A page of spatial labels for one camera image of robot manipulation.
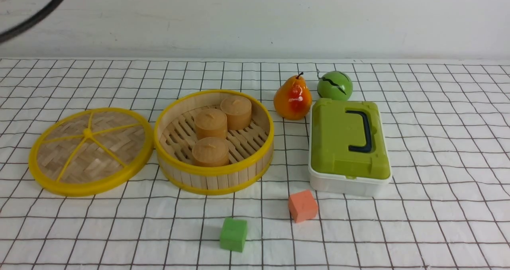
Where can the brown toy bun middle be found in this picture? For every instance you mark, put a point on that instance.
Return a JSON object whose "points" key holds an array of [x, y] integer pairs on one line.
{"points": [[211, 122]]}

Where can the orange foam cube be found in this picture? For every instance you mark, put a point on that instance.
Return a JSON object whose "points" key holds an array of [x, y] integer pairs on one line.
{"points": [[302, 206]]}

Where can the orange toy pear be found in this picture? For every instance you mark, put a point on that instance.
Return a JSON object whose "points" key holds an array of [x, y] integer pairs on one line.
{"points": [[293, 99]]}

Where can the green foam cube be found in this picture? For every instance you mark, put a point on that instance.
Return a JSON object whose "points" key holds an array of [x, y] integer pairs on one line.
{"points": [[233, 234]]}

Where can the green toy ball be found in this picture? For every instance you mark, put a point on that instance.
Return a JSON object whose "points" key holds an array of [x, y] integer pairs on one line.
{"points": [[335, 85]]}

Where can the yellow bamboo steamer basket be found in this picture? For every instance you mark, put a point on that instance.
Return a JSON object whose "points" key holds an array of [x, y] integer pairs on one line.
{"points": [[250, 150]]}

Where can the green lid white lunch box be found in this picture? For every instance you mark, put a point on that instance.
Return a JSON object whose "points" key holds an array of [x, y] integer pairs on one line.
{"points": [[347, 153]]}

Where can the brown toy bun front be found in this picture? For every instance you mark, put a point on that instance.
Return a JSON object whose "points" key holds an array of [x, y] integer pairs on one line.
{"points": [[210, 152]]}

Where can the brown toy bun back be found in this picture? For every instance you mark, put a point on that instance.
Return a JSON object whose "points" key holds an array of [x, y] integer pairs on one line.
{"points": [[238, 110]]}

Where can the brown toy bun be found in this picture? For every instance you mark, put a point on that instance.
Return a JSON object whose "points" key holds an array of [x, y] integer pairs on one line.
{"points": [[211, 122], [210, 152], [238, 110]]}

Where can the yellow bamboo steamer lid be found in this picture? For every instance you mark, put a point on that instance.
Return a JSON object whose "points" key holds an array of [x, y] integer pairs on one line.
{"points": [[91, 152]]}

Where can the white checkered tablecloth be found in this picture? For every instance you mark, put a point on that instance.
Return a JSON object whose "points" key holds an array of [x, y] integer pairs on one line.
{"points": [[447, 207]]}

